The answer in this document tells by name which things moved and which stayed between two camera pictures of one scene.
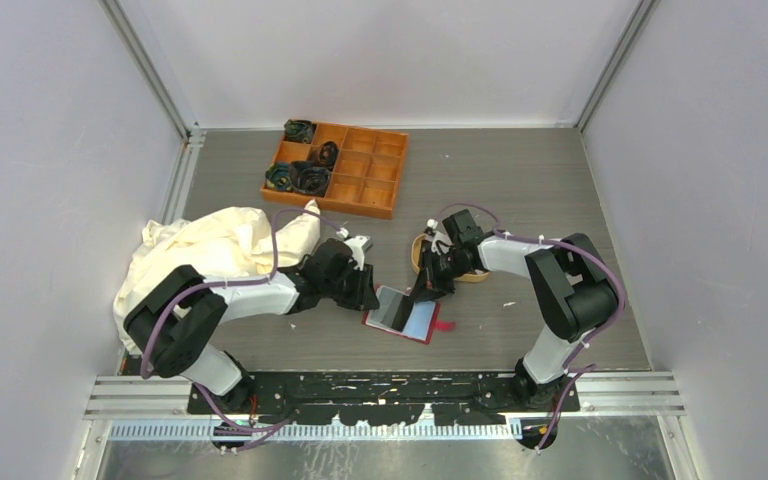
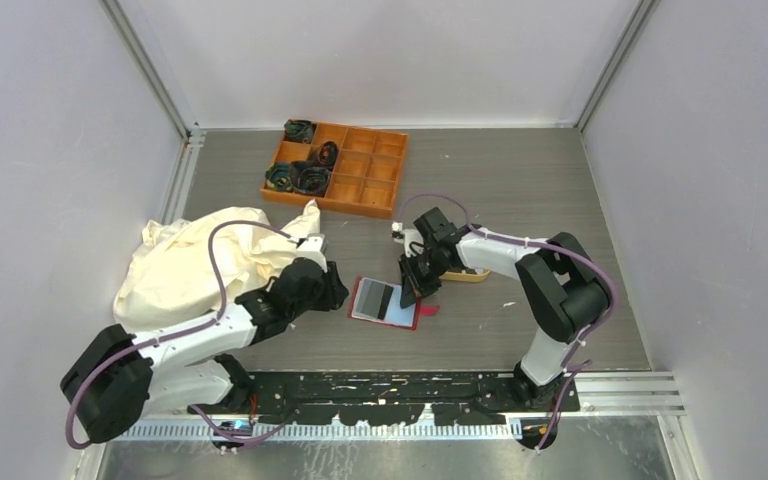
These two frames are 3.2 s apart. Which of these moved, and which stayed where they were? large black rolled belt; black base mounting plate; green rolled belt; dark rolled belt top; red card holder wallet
Moved: red card holder wallet
Stayed: large black rolled belt; dark rolled belt top; green rolled belt; black base mounting plate
